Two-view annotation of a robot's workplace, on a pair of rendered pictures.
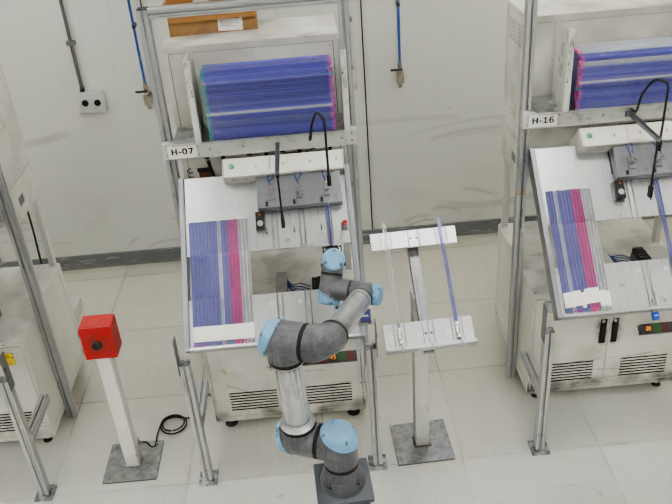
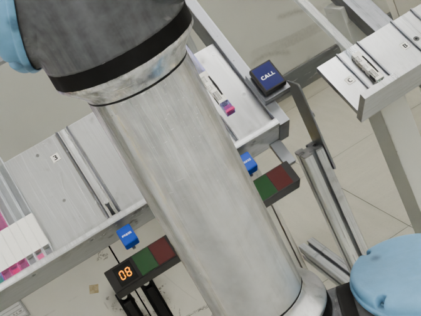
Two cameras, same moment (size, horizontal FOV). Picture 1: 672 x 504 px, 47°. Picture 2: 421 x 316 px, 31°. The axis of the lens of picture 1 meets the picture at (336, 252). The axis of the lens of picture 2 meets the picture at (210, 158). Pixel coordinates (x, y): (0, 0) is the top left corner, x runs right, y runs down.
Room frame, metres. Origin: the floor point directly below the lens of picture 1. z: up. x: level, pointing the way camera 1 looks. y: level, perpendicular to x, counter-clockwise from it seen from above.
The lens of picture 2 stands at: (1.31, 0.25, 1.18)
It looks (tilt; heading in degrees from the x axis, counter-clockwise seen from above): 22 degrees down; 350
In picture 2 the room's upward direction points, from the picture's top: 27 degrees counter-clockwise
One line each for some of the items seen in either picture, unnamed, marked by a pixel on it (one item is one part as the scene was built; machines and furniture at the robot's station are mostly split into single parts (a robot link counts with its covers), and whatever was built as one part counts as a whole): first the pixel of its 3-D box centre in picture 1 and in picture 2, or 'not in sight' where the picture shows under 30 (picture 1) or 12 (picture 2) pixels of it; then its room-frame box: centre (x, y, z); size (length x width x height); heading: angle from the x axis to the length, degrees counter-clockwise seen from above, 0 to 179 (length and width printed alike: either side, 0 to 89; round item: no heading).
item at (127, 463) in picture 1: (115, 395); not in sight; (2.57, 0.98, 0.39); 0.24 x 0.24 x 0.78; 1
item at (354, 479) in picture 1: (342, 470); not in sight; (1.85, 0.04, 0.60); 0.15 x 0.15 x 0.10
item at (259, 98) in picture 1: (269, 97); not in sight; (2.93, 0.21, 1.52); 0.51 x 0.13 x 0.27; 91
